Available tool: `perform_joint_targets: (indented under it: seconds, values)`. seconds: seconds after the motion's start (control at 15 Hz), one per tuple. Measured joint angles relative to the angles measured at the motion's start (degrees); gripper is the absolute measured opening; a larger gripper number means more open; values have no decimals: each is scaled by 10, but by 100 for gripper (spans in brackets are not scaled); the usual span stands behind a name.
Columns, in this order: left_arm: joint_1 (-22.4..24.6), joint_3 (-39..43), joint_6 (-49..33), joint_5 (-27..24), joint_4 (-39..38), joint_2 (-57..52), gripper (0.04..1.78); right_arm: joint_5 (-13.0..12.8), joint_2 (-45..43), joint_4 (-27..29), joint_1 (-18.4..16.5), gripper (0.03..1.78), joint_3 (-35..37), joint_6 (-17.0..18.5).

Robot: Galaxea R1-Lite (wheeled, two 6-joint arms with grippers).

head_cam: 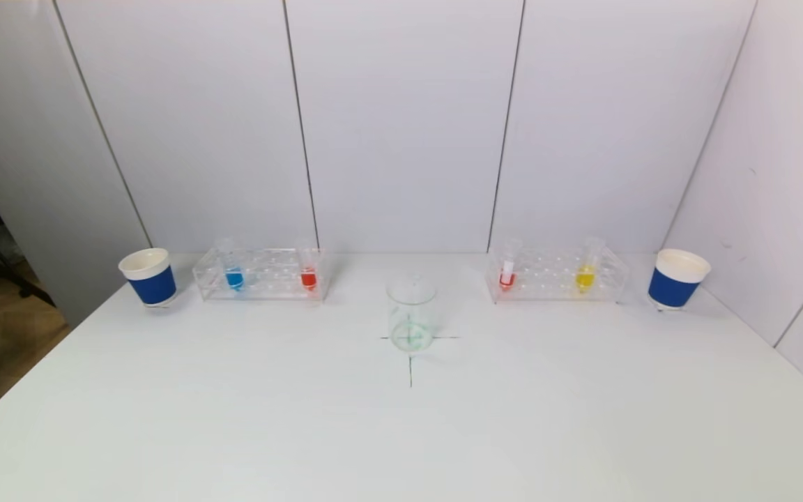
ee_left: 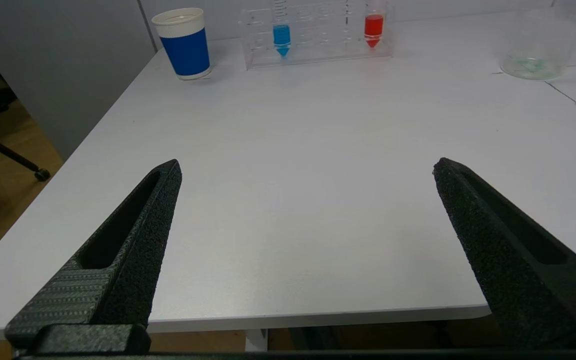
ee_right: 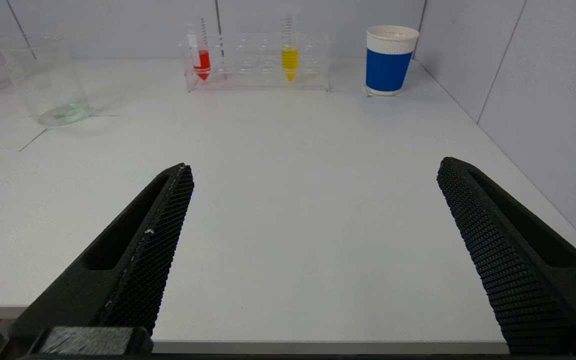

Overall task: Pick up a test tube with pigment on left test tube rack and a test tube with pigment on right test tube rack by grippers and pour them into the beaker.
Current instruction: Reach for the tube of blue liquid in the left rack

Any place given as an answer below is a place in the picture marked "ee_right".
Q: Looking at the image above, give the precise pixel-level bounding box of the blue white paper cup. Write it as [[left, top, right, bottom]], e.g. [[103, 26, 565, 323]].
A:
[[365, 25, 420, 97]]

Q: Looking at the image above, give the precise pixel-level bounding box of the test tube with yellow pigment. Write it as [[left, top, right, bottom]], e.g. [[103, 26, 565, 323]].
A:
[[280, 14, 300, 83]]

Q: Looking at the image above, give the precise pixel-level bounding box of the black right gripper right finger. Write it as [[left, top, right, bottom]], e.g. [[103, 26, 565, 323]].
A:
[[436, 157, 576, 357]]

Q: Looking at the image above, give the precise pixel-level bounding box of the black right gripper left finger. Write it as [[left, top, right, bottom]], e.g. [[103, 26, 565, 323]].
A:
[[0, 163, 195, 360]]

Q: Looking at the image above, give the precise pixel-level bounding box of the clear glass beaker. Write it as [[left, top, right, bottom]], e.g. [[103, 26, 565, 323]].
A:
[[0, 34, 93, 127]]

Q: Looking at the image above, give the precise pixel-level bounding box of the red pigment tube white label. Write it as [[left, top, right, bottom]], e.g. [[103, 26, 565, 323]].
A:
[[186, 17, 212, 82]]

